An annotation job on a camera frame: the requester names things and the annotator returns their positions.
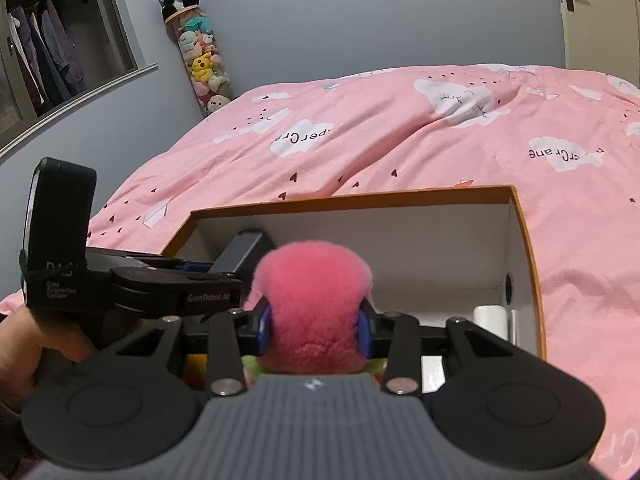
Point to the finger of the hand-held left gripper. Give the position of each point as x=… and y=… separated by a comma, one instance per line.
x=150, y=262

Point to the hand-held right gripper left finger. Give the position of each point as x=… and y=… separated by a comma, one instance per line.
x=265, y=330

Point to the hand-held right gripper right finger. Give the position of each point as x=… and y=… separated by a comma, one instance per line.
x=364, y=332

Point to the pink fluffy plush toy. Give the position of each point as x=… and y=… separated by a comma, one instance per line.
x=310, y=300

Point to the dark grey case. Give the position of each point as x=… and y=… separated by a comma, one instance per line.
x=240, y=255

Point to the orange cardboard box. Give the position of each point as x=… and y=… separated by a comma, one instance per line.
x=525, y=260

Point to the small white container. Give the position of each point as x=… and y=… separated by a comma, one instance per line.
x=487, y=319

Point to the person's left hand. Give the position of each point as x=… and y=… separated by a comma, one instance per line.
x=20, y=350

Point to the wardrobe with hanging clothes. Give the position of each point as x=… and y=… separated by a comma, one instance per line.
x=45, y=60

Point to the clear tube of plush toys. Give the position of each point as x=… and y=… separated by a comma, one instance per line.
x=205, y=70

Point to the pink printed blanket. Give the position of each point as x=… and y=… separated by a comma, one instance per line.
x=400, y=135

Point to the cream door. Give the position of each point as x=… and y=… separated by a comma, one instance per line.
x=600, y=25

